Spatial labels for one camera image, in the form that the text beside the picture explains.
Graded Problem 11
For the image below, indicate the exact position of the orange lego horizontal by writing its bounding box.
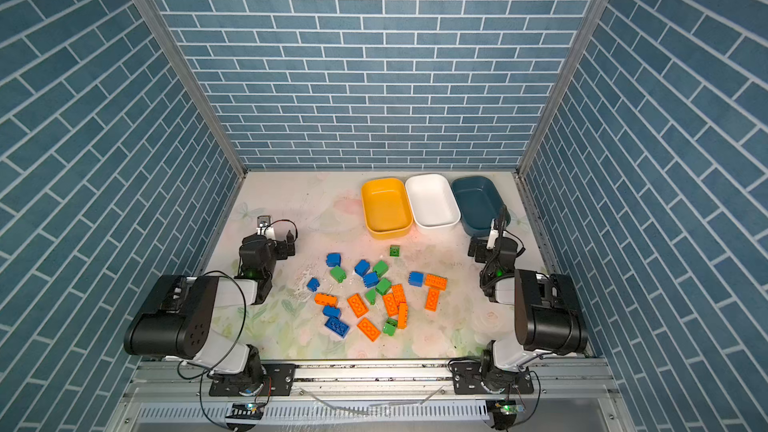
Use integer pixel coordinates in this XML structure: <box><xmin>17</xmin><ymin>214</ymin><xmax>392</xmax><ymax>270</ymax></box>
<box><xmin>423</xmin><ymin>274</ymin><xmax>447</xmax><ymax>291</ymax></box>

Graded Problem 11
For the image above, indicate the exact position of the orange lego vertical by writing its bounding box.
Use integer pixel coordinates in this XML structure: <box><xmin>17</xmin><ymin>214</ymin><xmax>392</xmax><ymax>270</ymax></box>
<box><xmin>424</xmin><ymin>287</ymin><xmax>440</xmax><ymax>312</ymax></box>

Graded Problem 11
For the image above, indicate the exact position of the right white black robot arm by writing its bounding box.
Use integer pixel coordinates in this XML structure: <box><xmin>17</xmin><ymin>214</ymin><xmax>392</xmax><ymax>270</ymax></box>
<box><xmin>468</xmin><ymin>206</ymin><xmax>588</xmax><ymax>393</ymax></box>

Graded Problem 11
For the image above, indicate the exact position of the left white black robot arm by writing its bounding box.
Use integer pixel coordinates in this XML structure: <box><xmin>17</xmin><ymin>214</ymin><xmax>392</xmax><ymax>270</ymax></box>
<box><xmin>123</xmin><ymin>216</ymin><xmax>299</xmax><ymax>396</ymax></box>

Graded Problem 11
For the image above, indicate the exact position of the small blue lego far left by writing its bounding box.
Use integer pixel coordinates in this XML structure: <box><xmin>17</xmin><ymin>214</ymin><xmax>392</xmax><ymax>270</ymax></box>
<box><xmin>307</xmin><ymin>277</ymin><xmax>320</xmax><ymax>292</ymax></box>

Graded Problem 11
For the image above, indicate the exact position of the small blue lego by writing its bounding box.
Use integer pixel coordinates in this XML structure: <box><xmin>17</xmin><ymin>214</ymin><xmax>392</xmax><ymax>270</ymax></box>
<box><xmin>322</xmin><ymin>305</ymin><xmax>341</xmax><ymax>318</ymax></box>
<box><xmin>307</xmin><ymin>277</ymin><xmax>320</xmax><ymax>292</ymax></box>

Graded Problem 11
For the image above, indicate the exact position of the dark teal plastic container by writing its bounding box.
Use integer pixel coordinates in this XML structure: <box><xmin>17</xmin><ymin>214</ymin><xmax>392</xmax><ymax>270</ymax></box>
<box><xmin>451</xmin><ymin>176</ymin><xmax>504</xmax><ymax>237</ymax></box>

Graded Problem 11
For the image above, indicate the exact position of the white plastic container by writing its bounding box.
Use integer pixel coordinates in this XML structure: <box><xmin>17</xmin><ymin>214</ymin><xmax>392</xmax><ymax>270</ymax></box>
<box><xmin>405</xmin><ymin>173</ymin><xmax>461</xmax><ymax>232</ymax></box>

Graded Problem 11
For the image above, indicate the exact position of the small blue lego lower left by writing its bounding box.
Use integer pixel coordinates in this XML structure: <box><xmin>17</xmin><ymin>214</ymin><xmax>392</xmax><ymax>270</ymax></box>
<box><xmin>322</xmin><ymin>305</ymin><xmax>341</xmax><ymax>318</ymax></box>

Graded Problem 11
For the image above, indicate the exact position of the large blue lego bottom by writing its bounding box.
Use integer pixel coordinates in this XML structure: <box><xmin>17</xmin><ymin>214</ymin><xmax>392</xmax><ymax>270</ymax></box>
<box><xmin>325</xmin><ymin>317</ymin><xmax>350</xmax><ymax>338</ymax></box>

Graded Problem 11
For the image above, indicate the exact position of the orange lego centre left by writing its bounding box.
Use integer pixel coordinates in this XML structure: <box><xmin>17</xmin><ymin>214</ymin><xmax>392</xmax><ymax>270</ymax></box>
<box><xmin>347</xmin><ymin>293</ymin><xmax>369</xmax><ymax>318</ymax></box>

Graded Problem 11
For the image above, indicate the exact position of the yellow plastic container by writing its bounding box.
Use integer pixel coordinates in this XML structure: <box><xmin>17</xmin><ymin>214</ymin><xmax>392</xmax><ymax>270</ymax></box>
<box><xmin>361</xmin><ymin>178</ymin><xmax>414</xmax><ymax>240</ymax></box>

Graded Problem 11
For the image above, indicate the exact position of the orange lego centre upper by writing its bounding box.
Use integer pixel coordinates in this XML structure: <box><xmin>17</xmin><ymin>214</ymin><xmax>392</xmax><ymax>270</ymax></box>
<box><xmin>391</xmin><ymin>284</ymin><xmax>407</xmax><ymax>304</ymax></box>

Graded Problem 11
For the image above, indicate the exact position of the orange lego standing right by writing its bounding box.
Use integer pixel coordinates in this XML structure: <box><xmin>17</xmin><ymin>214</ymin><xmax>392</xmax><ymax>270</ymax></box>
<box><xmin>397</xmin><ymin>302</ymin><xmax>409</xmax><ymax>329</ymax></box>

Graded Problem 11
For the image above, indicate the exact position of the orange lego bottom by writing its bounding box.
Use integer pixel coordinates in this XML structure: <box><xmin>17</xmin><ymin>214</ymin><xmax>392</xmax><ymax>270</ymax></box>
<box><xmin>357</xmin><ymin>318</ymin><xmax>381</xmax><ymax>342</ymax></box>

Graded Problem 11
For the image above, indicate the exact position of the orange lego centre lower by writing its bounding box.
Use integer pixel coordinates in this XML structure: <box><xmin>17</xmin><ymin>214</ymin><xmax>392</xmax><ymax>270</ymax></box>
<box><xmin>382</xmin><ymin>293</ymin><xmax>399</xmax><ymax>317</ymax></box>

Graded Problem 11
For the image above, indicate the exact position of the green lego bottom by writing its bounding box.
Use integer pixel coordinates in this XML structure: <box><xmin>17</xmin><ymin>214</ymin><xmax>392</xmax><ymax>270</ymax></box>
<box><xmin>382</xmin><ymin>317</ymin><xmax>398</xmax><ymax>337</ymax></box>

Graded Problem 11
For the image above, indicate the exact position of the right circuit board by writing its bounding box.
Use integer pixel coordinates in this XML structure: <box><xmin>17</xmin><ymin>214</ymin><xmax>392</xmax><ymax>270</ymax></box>
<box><xmin>486</xmin><ymin>400</ymin><xmax>526</xmax><ymax>430</ymax></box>

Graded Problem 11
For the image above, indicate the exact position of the circuit board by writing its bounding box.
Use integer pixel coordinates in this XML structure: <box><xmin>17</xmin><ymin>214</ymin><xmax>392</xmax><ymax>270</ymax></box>
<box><xmin>226</xmin><ymin>403</ymin><xmax>266</xmax><ymax>422</ymax></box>
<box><xmin>486</xmin><ymin>400</ymin><xmax>526</xmax><ymax>430</ymax></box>

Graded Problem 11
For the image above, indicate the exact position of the left circuit board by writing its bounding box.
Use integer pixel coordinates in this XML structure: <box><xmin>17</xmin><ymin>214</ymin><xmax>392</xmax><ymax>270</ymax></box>
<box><xmin>226</xmin><ymin>403</ymin><xmax>266</xmax><ymax>422</ymax></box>

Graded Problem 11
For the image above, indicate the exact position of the white vent grille strip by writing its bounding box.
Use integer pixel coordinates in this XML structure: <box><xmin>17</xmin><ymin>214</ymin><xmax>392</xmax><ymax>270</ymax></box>
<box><xmin>138</xmin><ymin>400</ymin><xmax>490</xmax><ymax>425</ymax></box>

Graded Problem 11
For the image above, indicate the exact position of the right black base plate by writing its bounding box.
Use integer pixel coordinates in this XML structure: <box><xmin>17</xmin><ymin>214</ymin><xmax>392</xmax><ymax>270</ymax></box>
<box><xmin>447</xmin><ymin>359</ymin><xmax>534</xmax><ymax>395</ymax></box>

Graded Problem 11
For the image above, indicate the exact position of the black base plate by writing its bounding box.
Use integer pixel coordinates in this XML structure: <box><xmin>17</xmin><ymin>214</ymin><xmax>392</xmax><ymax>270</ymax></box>
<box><xmin>209</xmin><ymin>363</ymin><xmax>297</xmax><ymax>398</ymax></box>
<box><xmin>447</xmin><ymin>359</ymin><xmax>534</xmax><ymax>395</ymax></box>

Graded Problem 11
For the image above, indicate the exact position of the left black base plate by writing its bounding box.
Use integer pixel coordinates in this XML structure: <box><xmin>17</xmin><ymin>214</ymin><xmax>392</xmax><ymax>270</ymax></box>
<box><xmin>209</xmin><ymin>363</ymin><xmax>297</xmax><ymax>398</ymax></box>

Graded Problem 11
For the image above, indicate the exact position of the aluminium front rail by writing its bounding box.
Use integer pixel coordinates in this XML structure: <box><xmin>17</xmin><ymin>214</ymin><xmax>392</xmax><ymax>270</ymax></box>
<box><xmin>122</xmin><ymin>358</ymin><xmax>619</xmax><ymax>402</ymax></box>

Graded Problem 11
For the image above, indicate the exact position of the right aluminium corner post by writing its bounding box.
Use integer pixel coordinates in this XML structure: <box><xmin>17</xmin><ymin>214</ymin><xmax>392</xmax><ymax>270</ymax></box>
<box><xmin>517</xmin><ymin>0</ymin><xmax>609</xmax><ymax>178</ymax></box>

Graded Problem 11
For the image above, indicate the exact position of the aluminium corner post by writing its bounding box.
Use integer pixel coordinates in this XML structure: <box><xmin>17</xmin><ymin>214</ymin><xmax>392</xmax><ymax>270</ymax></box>
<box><xmin>132</xmin><ymin>0</ymin><xmax>247</xmax><ymax>180</ymax></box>
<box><xmin>517</xmin><ymin>0</ymin><xmax>609</xmax><ymax>178</ymax></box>

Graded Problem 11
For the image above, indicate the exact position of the left aluminium corner post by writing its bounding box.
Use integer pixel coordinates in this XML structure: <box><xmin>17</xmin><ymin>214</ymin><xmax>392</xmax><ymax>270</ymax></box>
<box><xmin>132</xmin><ymin>0</ymin><xmax>247</xmax><ymax>180</ymax></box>

